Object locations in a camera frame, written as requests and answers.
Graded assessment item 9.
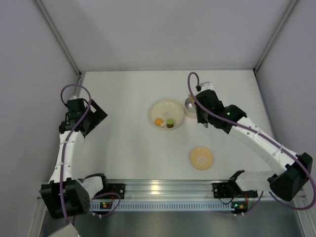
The round lunch box container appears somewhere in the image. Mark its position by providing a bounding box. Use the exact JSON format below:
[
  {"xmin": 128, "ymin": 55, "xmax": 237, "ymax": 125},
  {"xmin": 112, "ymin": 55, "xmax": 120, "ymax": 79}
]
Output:
[{"xmin": 184, "ymin": 97, "xmax": 197, "ymax": 119}]

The green round food piece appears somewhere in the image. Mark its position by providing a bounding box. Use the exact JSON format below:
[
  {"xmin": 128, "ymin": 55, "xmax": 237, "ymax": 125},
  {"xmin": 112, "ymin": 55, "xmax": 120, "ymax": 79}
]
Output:
[{"xmin": 166, "ymin": 118, "xmax": 175, "ymax": 125}]

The beige round lid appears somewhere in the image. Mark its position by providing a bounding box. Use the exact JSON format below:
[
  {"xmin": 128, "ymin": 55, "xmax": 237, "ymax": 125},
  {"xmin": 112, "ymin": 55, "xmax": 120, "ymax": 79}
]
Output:
[{"xmin": 189, "ymin": 147, "xmax": 214, "ymax": 170}]

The orange round food piece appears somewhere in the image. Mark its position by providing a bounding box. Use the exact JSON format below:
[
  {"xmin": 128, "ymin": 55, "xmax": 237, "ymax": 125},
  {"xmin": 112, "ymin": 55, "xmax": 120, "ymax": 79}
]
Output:
[{"xmin": 155, "ymin": 118, "xmax": 163, "ymax": 125}]

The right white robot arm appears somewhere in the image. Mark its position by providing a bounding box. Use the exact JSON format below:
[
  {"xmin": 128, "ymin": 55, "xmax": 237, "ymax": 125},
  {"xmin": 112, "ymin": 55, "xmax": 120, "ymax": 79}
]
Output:
[{"xmin": 194, "ymin": 89, "xmax": 313, "ymax": 201}]

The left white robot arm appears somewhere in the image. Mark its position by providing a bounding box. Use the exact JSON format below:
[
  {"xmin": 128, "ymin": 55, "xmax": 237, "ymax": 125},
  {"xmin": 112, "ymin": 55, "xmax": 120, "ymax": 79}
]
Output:
[{"xmin": 40, "ymin": 98, "xmax": 109, "ymax": 219}]

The cream round plate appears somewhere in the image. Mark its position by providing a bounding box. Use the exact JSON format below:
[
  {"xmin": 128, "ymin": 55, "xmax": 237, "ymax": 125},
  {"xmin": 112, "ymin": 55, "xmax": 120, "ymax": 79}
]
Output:
[{"xmin": 148, "ymin": 99, "xmax": 185, "ymax": 130}]

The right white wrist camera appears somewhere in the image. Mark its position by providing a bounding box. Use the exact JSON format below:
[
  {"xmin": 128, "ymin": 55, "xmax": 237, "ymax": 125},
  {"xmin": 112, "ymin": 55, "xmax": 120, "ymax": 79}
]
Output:
[{"xmin": 196, "ymin": 82, "xmax": 214, "ymax": 93}]

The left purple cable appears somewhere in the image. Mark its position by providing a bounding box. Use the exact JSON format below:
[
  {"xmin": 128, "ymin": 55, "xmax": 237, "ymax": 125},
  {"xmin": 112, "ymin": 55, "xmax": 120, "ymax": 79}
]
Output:
[{"xmin": 58, "ymin": 83, "xmax": 121, "ymax": 224}]

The purple cable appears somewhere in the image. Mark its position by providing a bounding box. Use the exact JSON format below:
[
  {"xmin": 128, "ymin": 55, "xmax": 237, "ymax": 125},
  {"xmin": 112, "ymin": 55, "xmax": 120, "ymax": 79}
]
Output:
[
  {"xmin": 187, "ymin": 72, "xmax": 316, "ymax": 211},
  {"xmin": 58, "ymin": 83, "xmax": 121, "ymax": 224}
]

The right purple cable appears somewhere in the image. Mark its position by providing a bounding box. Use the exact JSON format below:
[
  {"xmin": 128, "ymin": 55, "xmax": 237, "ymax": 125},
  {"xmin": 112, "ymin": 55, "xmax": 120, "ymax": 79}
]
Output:
[{"xmin": 187, "ymin": 72, "xmax": 316, "ymax": 211}]

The aluminium mounting rail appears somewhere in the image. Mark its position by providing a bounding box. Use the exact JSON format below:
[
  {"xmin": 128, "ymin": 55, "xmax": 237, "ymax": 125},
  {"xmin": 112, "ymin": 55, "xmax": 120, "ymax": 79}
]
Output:
[{"xmin": 37, "ymin": 179, "xmax": 306, "ymax": 199}]

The slotted grey cable duct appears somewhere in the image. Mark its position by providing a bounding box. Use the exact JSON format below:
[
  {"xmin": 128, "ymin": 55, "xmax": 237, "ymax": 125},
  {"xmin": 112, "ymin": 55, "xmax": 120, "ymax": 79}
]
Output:
[{"xmin": 89, "ymin": 200, "xmax": 247, "ymax": 212}]

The left aluminium frame post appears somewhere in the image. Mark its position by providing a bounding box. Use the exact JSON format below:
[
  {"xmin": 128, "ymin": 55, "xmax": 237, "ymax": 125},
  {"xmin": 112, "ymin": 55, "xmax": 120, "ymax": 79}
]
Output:
[{"xmin": 32, "ymin": 0, "xmax": 82, "ymax": 78}]

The aluminium frame post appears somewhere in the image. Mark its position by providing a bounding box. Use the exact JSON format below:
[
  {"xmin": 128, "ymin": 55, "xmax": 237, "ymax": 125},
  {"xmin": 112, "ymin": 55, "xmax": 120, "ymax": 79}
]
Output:
[
  {"xmin": 253, "ymin": 0, "xmax": 300, "ymax": 75},
  {"xmin": 32, "ymin": 0, "xmax": 82, "ymax": 78}
]

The right aluminium frame post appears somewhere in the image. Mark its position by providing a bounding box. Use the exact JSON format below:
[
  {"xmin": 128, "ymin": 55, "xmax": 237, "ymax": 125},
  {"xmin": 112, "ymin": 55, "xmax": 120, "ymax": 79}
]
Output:
[{"xmin": 253, "ymin": 0, "xmax": 300, "ymax": 75}]

